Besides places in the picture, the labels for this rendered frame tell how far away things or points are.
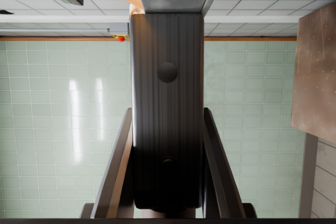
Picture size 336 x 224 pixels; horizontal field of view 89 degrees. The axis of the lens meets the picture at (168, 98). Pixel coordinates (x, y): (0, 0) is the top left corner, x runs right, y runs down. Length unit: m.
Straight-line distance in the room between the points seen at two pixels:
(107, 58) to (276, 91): 1.31
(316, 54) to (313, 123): 0.29
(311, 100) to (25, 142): 1.89
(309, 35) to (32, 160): 1.97
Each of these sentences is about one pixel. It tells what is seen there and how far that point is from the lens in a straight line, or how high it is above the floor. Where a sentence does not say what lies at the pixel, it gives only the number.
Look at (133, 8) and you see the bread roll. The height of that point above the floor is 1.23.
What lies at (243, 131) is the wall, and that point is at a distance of 1.51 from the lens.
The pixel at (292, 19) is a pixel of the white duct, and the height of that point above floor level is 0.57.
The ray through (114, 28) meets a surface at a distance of 1.05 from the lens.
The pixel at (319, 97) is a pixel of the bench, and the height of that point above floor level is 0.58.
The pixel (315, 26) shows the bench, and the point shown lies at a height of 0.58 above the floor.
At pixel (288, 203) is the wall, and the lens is 1.95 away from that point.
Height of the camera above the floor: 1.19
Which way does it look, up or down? level
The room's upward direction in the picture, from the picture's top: 90 degrees counter-clockwise
